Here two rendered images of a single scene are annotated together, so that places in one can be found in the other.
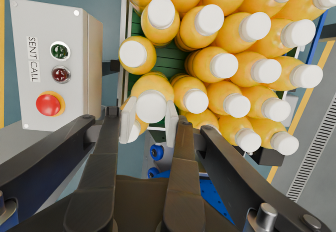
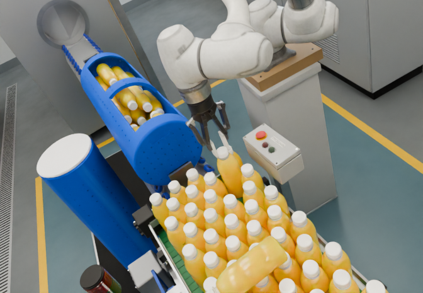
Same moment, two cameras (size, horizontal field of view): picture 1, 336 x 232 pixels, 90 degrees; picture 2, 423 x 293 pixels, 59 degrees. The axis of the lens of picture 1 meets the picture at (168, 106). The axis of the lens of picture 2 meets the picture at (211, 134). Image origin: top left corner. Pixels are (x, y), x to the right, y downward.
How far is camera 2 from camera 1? 104 cm
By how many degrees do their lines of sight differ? 39
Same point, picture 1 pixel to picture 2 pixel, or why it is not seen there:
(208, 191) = (168, 167)
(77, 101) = (253, 143)
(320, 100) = not seen: outside the picture
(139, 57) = (243, 169)
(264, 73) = (191, 205)
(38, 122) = (260, 128)
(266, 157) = (145, 210)
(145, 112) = (222, 149)
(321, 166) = not seen: outside the picture
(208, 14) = (231, 198)
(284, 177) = not seen: outside the picture
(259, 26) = (208, 213)
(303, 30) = (189, 227)
